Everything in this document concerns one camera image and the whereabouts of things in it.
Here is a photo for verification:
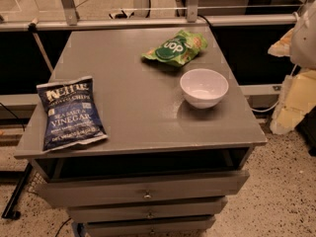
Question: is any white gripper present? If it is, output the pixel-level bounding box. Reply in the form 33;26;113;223
268;1;316;134

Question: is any white ceramic bowl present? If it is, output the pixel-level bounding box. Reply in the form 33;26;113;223
180;68;229;109

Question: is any green chip bag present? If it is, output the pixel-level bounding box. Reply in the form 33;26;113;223
141;30;207;67

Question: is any blue Kettle chip bag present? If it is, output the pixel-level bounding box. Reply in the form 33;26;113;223
37;76;108;152

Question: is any middle grey drawer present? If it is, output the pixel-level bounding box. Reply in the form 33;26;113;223
67;197;227;223

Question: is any grey drawer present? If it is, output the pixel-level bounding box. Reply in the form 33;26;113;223
37;170;249;207
67;197;227;223
85;215;215;237

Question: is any grey drawer cabinet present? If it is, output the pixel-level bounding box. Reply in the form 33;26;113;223
13;26;268;237

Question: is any bottom grey drawer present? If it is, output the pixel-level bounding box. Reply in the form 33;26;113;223
85;215;215;237

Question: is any top grey drawer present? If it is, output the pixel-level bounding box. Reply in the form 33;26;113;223
37;170;249;207

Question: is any black floor stand leg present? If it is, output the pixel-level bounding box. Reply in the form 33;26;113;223
1;163;33;220

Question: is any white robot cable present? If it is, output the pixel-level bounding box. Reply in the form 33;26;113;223
250;63;298;114

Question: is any metal frame rail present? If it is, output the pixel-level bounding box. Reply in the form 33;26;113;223
0;0;296;32

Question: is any black floor cable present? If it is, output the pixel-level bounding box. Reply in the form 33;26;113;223
53;216;72;237

